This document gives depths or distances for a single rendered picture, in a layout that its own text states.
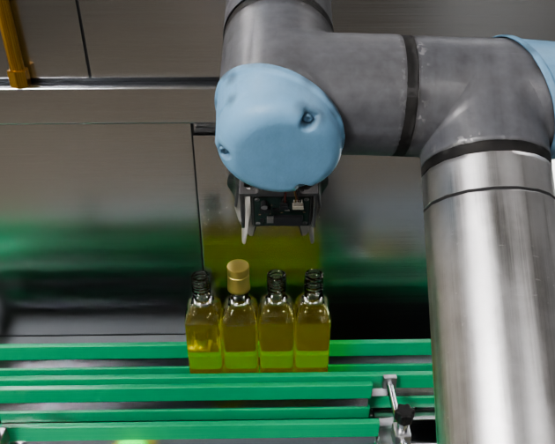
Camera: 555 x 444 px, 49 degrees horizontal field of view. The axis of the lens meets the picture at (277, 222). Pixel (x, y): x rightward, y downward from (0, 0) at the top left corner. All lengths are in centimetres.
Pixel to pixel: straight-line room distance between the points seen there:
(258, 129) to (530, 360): 18
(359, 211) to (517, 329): 72
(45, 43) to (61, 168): 21
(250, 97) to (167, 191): 71
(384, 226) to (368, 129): 69
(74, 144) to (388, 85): 74
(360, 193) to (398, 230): 10
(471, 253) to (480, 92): 9
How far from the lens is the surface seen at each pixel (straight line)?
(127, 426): 99
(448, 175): 36
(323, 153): 35
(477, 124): 36
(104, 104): 97
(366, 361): 113
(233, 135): 34
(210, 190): 100
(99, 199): 107
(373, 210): 103
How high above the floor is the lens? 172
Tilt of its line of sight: 33 degrees down
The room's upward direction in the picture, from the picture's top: straight up
